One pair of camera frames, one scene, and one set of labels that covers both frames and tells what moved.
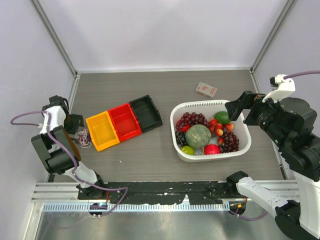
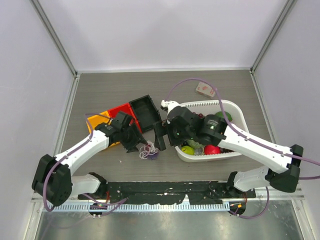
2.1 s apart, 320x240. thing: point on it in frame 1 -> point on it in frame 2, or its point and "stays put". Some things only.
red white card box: [206, 89] stays put
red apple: [212, 149] stays put
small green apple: [188, 150] stays put
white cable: [82, 136] -> [146, 149]
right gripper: [246, 99] -> [160, 129]
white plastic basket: [209, 108] stays put
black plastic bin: [147, 113] stays put
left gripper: [77, 121] -> [137, 137]
